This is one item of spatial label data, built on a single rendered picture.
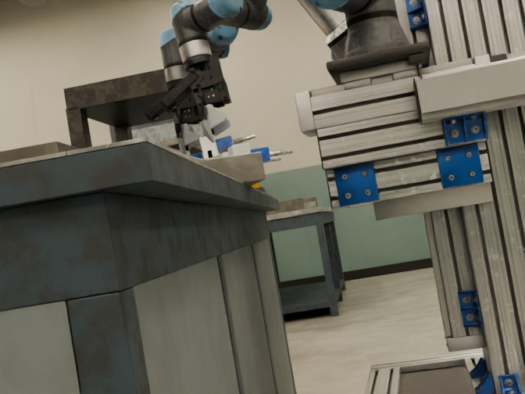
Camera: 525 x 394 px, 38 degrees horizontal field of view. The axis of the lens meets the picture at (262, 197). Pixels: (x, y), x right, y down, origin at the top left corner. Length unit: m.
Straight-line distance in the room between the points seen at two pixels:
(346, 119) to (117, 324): 1.09
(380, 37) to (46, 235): 1.15
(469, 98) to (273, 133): 6.96
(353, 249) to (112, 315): 7.73
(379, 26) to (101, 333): 1.19
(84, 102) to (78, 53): 3.03
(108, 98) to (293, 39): 3.08
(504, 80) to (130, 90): 4.73
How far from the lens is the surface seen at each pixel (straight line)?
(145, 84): 6.06
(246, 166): 1.48
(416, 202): 1.82
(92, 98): 6.18
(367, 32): 1.73
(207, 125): 1.83
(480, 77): 1.59
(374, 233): 8.38
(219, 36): 2.07
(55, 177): 0.69
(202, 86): 1.87
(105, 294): 0.70
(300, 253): 8.42
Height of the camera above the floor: 0.70
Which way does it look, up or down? 2 degrees up
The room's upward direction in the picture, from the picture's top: 10 degrees counter-clockwise
